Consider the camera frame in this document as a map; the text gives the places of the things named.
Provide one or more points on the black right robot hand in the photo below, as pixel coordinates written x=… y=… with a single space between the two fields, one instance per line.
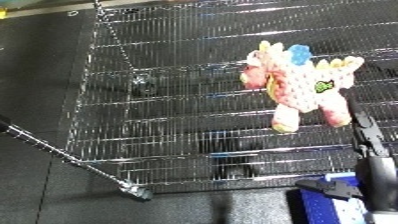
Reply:
x=376 y=173

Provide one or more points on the pink plush unicorn toy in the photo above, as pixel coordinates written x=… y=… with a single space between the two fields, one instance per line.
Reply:
x=296 y=83

